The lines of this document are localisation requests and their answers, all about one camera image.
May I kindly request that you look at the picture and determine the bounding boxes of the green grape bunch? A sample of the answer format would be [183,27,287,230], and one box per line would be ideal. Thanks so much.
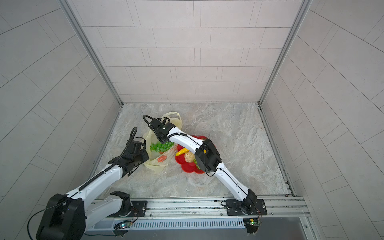
[150,142,174,153]

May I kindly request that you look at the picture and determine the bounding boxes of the cream plastic fruit-print bag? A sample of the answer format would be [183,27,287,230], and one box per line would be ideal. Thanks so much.
[144,112,183,173]

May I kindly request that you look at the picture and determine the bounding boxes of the yellow banana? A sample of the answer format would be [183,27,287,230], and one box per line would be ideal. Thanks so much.
[176,148,189,157]

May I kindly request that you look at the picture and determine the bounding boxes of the beige garlic bulb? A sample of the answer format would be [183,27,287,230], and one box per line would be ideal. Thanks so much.
[184,152,196,163]

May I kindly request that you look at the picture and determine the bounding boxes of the red flower-shaped plastic plate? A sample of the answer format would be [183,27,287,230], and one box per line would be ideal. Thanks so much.
[175,136,207,174]

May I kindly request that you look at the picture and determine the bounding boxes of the green star fruit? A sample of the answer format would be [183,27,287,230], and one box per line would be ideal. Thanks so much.
[194,159,200,170]

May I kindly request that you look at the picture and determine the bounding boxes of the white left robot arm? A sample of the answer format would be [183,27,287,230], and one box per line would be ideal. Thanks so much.
[36,139,149,240]

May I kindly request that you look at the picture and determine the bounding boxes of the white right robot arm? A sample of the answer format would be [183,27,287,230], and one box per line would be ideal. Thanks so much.
[143,115,267,216]

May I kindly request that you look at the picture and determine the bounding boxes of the left green circuit board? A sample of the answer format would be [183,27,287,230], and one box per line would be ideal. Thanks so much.
[114,221,132,230]

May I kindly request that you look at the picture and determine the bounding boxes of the green circuit board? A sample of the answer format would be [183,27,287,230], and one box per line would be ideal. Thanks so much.
[114,221,132,230]
[243,219,261,234]

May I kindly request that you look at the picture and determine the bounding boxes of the right green circuit board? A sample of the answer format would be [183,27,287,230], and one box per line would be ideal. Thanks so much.
[243,219,261,234]

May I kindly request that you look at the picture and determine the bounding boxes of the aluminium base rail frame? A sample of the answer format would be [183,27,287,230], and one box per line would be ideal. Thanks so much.
[86,196,310,236]

